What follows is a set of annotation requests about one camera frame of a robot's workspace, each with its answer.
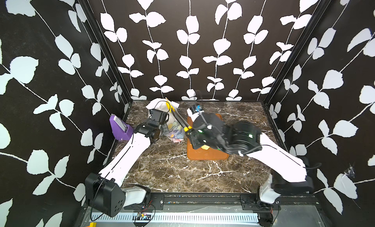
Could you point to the small electronics circuit board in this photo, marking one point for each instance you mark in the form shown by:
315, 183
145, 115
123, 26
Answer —
142, 217

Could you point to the long ridged yellow bread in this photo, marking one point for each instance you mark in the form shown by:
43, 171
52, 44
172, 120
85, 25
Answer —
205, 147

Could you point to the brown plastic tray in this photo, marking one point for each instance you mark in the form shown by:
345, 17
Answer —
205, 155

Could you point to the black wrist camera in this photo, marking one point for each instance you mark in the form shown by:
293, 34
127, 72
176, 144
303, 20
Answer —
158, 117
194, 111

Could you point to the purple plastic box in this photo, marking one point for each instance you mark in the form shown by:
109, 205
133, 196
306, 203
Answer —
120, 130

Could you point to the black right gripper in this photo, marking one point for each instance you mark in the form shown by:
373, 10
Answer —
194, 136

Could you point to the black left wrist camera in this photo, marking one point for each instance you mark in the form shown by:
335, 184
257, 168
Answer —
158, 117

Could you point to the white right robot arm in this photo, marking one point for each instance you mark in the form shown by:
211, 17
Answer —
289, 174

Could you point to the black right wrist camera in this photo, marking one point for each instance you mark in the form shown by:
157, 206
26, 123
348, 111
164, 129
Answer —
194, 111

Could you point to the yellow handled metal tongs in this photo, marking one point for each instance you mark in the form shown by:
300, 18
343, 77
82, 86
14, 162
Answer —
174, 111

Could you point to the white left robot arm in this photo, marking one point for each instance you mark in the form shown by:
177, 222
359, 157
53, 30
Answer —
103, 190

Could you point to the white slotted cable duct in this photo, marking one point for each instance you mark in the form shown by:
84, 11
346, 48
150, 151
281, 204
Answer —
186, 218

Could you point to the black front mounting rail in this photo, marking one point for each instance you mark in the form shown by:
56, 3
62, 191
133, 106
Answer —
247, 201

